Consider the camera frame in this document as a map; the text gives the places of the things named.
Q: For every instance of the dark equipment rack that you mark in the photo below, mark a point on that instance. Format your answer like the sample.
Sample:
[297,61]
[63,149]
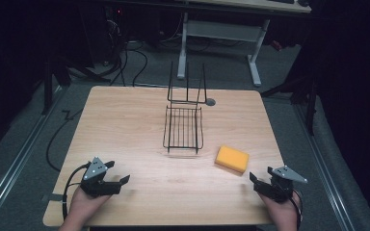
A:
[112,32]

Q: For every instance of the person's right hand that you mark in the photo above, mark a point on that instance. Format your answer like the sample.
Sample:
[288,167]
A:
[284,213]

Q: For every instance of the grey tape strip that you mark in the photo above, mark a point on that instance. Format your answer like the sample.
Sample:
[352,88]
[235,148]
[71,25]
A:
[54,197]

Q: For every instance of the black metal stand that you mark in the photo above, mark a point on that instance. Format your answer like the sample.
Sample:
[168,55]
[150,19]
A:
[48,86]
[310,102]

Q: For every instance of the metal floor rail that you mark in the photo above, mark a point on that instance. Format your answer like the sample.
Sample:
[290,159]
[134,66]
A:
[324,166]
[16,160]

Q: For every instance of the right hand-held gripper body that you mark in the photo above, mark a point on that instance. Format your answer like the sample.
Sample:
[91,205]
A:
[279,189]

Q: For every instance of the person's left hand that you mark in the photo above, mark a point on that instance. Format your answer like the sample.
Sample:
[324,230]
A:
[83,207]

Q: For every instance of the yellow sponge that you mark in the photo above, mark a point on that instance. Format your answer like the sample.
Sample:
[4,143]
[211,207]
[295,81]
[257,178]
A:
[232,158]

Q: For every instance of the white-legged background desk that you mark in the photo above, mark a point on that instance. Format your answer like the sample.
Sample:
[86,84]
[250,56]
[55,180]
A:
[221,30]

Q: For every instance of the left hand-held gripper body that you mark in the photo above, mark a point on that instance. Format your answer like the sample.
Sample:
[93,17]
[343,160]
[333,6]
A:
[94,184]

